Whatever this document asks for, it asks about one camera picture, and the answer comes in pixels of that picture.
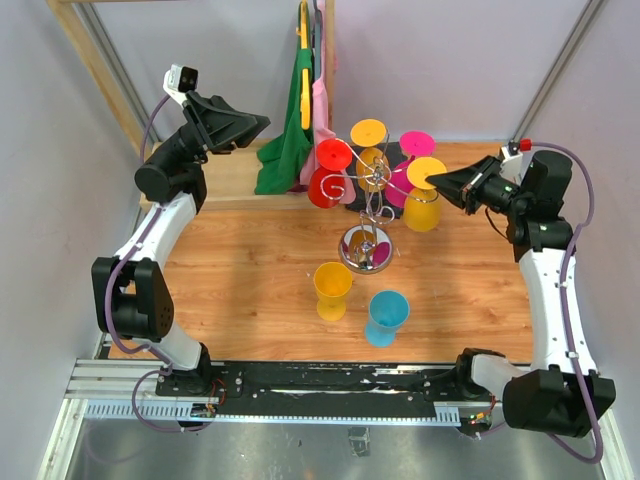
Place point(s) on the cyan plastic wine glass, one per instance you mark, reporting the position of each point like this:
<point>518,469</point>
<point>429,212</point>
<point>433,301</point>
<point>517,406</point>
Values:
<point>388,311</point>

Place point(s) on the red plastic wine glass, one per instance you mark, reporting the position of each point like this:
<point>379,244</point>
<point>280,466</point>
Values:
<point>328,183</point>

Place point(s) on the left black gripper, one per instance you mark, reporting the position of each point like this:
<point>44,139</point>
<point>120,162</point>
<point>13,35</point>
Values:
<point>219,125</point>

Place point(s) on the green hanging shirt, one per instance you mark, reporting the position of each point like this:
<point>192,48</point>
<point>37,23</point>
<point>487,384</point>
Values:
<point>283,158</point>

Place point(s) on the magenta plastic wine glass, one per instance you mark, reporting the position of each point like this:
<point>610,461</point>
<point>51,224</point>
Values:
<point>413,144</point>

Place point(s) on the chrome wine glass rack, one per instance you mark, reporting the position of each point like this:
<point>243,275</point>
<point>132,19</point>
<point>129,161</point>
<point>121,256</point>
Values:
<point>367,248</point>

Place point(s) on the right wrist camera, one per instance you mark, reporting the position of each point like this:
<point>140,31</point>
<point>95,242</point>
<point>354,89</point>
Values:
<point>512,162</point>

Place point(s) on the pink hanging shirt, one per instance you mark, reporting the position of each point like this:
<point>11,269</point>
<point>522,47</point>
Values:
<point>320,121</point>

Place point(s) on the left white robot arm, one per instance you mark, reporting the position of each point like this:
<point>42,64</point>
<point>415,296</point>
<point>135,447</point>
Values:
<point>133,302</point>

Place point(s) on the yellow wine glass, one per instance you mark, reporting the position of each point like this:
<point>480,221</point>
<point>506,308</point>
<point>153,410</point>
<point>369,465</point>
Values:
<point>372,166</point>
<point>332,282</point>
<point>422,208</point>

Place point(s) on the wooden clothes rack frame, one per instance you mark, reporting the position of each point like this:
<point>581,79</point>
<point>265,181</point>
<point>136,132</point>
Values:
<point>230,178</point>

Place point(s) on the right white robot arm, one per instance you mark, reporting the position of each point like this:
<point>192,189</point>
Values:
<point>550,280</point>

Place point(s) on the dark grey folded cloth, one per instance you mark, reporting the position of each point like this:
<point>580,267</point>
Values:
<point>395,156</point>

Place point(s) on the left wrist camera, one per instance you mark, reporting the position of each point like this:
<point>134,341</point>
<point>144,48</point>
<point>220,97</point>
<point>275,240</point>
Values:
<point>178,81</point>

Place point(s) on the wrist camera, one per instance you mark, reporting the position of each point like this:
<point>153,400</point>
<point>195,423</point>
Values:
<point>178,81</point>
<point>512,162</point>

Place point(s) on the grey clothes hanger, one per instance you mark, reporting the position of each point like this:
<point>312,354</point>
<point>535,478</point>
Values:
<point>317,39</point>

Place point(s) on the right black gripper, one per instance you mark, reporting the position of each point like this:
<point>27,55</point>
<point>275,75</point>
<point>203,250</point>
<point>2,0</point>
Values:
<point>455,185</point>

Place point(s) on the yellow clothes hanger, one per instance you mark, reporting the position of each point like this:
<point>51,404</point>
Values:
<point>303,62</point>

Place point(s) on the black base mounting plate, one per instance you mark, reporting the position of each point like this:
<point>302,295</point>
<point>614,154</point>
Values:
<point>327,392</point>

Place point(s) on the aluminium frame rail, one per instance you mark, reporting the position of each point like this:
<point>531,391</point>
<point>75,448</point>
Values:
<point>125,389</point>

